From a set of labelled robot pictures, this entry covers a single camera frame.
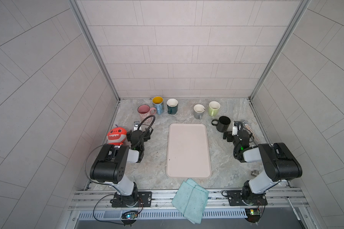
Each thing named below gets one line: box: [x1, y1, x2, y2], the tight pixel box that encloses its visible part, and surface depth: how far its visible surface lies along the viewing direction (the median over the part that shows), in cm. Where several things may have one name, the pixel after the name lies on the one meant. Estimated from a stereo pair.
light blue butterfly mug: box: [151, 95, 165, 116], surface depth 104 cm
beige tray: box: [166, 123, 212, 179], surface depth 88 cm
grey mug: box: [193, 104, 206, 120], surface depth 101 cm
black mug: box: [211, 115, 231, 133], surface depth 96 cm
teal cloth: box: [171, 178, 209, 225], surface depth 71 cm
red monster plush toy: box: [106, 124, 128, 146], surface depth 87 cm
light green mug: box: [208, 101, 221, 117], surface depth 103 cm
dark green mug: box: [166, 98, 179, 115], surface depth 104 cm
